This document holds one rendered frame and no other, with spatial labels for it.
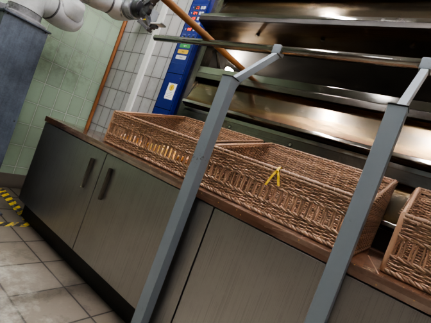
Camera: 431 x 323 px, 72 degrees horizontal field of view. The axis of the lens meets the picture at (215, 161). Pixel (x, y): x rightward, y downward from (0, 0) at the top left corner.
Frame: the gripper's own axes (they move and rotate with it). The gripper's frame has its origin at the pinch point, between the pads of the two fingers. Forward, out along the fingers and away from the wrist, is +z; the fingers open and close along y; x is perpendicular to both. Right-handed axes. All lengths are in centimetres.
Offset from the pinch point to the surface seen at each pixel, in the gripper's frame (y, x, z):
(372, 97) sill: 3, -56, 75
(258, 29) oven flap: -19, -45, 13
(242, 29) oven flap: -18.4, -46.1, 3.1
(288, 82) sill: 3, -55, 35
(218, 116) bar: 38, 4, 48
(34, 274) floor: 120, 12, -5
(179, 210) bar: 69, 4, 47
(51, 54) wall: 25, -12, -115
